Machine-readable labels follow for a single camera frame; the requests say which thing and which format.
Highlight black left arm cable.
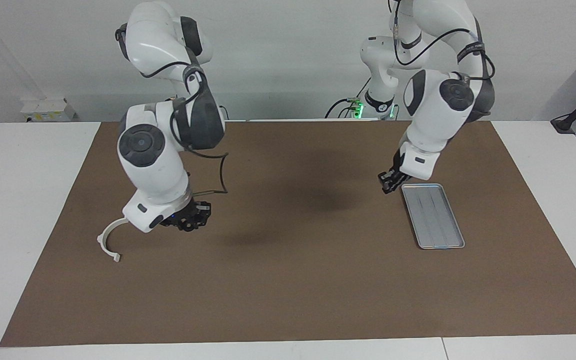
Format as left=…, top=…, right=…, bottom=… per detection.
left=390, top=0, right=497, bottom=82

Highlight silver metal tray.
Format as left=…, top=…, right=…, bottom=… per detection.
left=401, top=183, right=466, bottom=250

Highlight white power strip box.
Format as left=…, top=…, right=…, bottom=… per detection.
left=20, top=98, right=76, bottom=123

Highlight brown table mat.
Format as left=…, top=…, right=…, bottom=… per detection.
left=0, top=120, right=576, bottom=348

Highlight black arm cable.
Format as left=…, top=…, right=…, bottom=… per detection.
left=115, top=27, right=230, bottom=197
left=390, top=0, right=497, bottom=82

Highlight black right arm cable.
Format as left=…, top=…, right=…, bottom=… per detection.
left=115, top=27, right=230, bottom=197

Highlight black left base cables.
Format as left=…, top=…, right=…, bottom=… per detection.
left=324, top=75, right=374, bottom=120

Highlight white semicircular plastic bracket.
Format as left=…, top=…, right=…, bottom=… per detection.
left=96, top=218, right=129, bottom=264

